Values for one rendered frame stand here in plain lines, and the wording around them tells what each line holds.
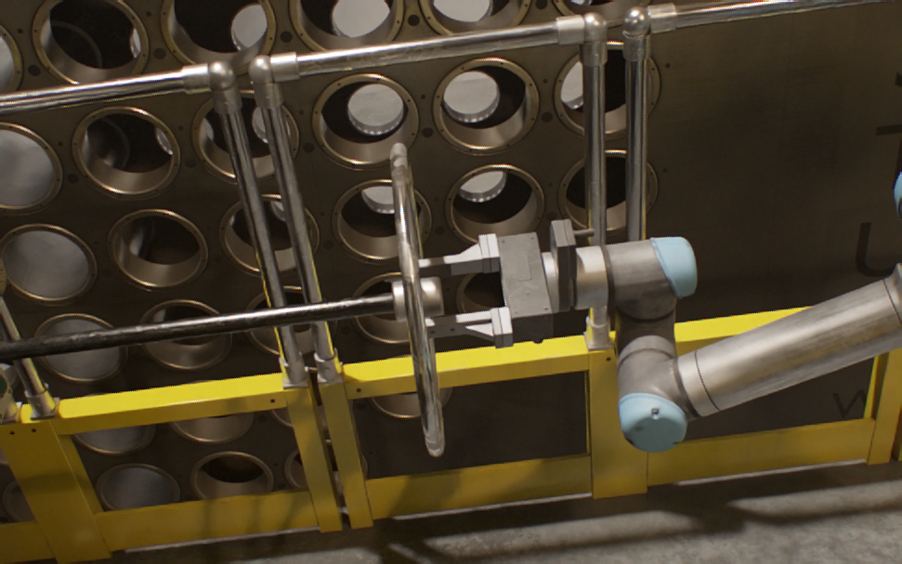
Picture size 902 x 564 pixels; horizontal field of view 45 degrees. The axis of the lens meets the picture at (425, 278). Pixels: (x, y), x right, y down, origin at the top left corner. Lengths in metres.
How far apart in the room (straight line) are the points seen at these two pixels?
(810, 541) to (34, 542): 1.50
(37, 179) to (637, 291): 1.89
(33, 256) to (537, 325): 1.98
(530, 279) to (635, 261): 0.13
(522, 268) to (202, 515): 1.08
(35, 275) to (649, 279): 2.01
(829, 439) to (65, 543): 1.51
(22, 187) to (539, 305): 1.83
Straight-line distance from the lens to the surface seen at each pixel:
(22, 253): 3.04
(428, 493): 2.16
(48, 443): 2.11
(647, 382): 1.29
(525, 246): 1.35
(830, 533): 2.22
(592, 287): 1.31
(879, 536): 2.23
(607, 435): 2.10
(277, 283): 1.82
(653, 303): 1.34
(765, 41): 2.66
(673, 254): 1.33
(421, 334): 1.15
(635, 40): 1.64
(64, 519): 2.26
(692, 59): 2.62
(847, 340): 1.25
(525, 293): 1.30
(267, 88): 1.62
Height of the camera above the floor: 1.68
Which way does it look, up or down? 37 degrees down
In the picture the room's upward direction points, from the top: 8 degrees counter-clockwise
